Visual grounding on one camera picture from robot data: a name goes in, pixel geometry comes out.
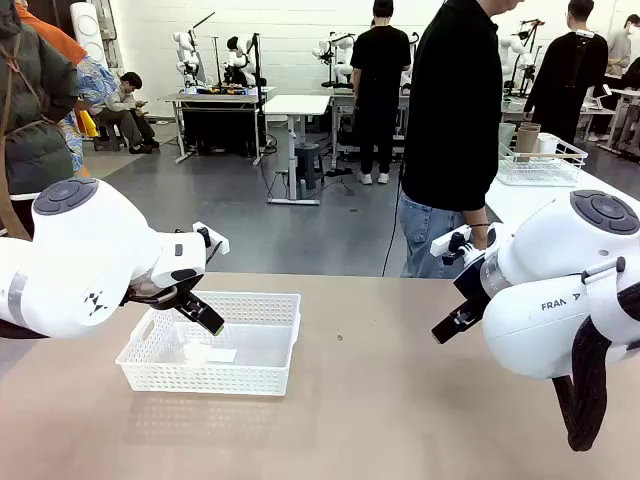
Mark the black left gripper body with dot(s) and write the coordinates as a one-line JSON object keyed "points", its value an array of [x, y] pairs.
{"points": [[155, 295]]}

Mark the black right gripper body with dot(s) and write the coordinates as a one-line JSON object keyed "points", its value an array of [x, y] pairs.
{"points": [[472, 280]]}

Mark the white perforated plastic basket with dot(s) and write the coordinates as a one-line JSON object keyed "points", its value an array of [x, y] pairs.
{"points": [[250, 370]]}

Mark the person's left forearm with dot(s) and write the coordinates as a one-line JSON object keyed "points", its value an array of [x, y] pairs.
{"points": [[475, 218]]}

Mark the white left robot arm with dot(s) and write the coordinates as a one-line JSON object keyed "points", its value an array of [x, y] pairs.
{"points": [[75, 260]]}

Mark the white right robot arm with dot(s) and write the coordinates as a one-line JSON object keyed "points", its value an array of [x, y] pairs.
{"points": [[550, 300]]}

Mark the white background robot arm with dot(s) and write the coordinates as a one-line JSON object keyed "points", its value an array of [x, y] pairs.
{"points": [[517, 55], [240, 57], [186, 55], [342, 60]]}

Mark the white label in basket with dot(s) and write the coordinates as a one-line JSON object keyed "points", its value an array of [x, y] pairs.
{"points": [[221, 355]]}

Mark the person's left hand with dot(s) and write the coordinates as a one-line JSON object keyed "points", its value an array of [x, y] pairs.
{"points": [[479, 237]]}

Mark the white side table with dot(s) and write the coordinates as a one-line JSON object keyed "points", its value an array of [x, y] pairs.
{"points": [[525, 200]]}

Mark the white cup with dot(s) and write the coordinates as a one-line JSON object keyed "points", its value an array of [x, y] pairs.
{"points": [[548, 143]]}

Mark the black power strip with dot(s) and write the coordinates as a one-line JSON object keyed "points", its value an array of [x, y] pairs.
{"points": [[339, 172]]}

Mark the person in black sweater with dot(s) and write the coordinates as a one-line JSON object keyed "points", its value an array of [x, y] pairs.
{"points": [[450, 100]]}

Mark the grey plastic stool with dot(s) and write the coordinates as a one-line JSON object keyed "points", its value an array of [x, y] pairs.
{"points": [[308, 165]]}

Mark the seated person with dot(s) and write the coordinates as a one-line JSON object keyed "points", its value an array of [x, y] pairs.
{"points": [[120, 107]]}

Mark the metal workbench with equipment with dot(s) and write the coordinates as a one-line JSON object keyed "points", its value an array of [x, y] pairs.
{"points": [[220, 98]]}

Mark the blue patterned cloth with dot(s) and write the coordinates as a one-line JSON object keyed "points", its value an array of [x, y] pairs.
{"points": [[92, 82]]}

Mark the grey background workbench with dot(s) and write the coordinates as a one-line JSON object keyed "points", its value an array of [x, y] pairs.
{"points": [[342, 97]]}

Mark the person in black coat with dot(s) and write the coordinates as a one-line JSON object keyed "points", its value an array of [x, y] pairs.
{"points": [[570, 75]]}

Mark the person in green jacket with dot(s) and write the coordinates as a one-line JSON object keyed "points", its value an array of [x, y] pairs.
{"points": [[35, 100]]}

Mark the white height-adjustable desk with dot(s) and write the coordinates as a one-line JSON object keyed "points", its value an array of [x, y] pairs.
{"points": [[297, 104]]}

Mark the black tripod pole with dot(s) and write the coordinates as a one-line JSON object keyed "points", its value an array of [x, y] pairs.
{"points": [[257, 90]]}

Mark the standing person in black t-shirt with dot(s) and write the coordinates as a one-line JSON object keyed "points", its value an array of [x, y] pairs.
{"points": [[380, 70]]}

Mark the person in grey hoodie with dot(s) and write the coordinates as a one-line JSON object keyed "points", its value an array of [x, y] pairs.
{"points": [[625, 50]]}

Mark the orange garment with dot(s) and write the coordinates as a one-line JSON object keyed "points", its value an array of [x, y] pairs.
{"points": [[50, 30]]}

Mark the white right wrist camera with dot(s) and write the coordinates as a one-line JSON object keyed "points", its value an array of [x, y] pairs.
{"points": [[450, 242]]}

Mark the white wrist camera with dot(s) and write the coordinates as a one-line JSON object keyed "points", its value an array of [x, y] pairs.
{"points": [[215, 240], [450, 242]]}

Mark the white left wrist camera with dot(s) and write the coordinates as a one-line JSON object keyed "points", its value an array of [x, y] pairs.
{"points": [[215, 240]]}

